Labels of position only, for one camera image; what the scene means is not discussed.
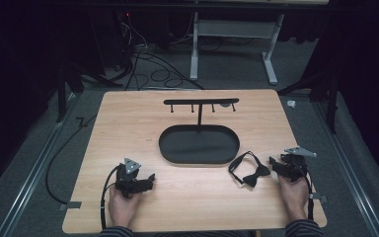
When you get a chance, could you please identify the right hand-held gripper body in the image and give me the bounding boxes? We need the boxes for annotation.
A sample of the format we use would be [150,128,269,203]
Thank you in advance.
[279,145,318,183]

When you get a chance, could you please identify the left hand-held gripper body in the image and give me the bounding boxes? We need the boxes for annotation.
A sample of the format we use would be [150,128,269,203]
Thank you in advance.
[114,157,146,199]

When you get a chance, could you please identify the black bow tie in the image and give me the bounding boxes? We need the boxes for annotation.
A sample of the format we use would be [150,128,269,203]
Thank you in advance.
[227,150,272,189]

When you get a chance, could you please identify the black hanger rack with tray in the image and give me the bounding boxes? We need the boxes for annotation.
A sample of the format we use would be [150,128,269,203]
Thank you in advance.
[158,97,242,165]

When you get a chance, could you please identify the person's right hand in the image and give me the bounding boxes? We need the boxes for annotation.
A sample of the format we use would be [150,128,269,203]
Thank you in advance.
[277,174,310,221]

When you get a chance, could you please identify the person's left hand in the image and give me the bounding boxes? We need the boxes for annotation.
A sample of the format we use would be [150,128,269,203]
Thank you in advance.
[108,187,143,229]

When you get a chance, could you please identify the grey tape strip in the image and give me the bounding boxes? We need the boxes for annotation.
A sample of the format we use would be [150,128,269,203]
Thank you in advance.
[58,200,83,212]
[309,193,329,203]

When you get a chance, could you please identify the black metal stand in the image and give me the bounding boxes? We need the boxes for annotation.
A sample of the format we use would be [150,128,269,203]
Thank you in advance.
[54,62,124,124]
[276,70,341,135]

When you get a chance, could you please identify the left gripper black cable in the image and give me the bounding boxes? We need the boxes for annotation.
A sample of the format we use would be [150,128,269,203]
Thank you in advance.
[100,165,121,231]

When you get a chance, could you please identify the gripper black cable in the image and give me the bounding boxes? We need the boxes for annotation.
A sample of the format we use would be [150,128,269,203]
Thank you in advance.
[100,165,121,231]
[300,164,316,221]

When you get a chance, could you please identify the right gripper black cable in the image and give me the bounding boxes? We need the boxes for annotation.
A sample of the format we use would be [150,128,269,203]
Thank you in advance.
[300,164,316,221]

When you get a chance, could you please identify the metal floor rail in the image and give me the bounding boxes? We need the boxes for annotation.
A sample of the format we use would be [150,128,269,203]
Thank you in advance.
[0,93,77,237]
[311,98,379,237]

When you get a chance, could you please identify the black floor cable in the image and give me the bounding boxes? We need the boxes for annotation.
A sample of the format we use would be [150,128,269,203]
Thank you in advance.
[44,113,99,205]

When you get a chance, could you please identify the bundle of floor cables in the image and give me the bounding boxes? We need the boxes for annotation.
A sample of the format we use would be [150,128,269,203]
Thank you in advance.
[113,12,206,92]

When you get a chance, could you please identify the white metal desk frame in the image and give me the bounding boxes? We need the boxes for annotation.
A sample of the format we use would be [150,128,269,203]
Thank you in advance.
[189,12,286,86]

